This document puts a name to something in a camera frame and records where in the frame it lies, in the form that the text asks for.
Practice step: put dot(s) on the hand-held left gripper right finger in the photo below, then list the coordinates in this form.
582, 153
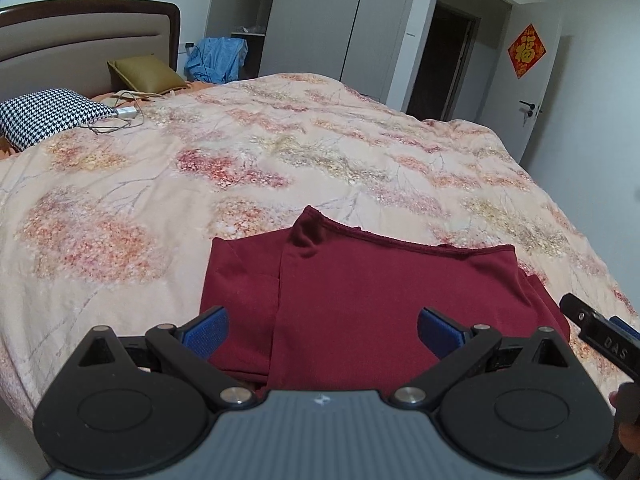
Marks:
440, 332

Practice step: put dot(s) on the grey built-in wardrobe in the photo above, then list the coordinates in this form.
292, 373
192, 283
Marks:
320, 20

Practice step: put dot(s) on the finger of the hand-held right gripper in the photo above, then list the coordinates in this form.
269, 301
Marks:
627, 329
580, 312

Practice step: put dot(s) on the white room door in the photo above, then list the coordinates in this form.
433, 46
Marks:
500, 110

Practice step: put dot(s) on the padded bed headboard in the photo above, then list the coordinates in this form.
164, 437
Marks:
75, 45

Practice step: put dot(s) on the floral beige blanket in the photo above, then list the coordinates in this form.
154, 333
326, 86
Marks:
250, 160

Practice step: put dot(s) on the person's right hand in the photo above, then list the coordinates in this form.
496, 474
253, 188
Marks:
629, 435

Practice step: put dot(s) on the dark red long-sleeved sweater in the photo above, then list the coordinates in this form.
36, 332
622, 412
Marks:
375, 300

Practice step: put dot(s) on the houndstooth pillow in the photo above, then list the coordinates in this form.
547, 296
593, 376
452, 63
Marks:
45, 115

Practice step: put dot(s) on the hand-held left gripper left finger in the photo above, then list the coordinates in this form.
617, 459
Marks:
205, 332

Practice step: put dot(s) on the olive green pillow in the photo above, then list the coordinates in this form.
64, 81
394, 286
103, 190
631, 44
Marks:
145, 72

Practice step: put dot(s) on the white charger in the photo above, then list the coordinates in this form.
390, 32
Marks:
126, 112

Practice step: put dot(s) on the red diamond door decoration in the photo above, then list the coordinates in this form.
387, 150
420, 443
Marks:
526, 51

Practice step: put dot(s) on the blue garment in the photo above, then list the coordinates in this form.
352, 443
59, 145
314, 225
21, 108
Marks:
217, 60

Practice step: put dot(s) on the white door frame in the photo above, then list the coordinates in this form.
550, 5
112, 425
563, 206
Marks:
425, 35

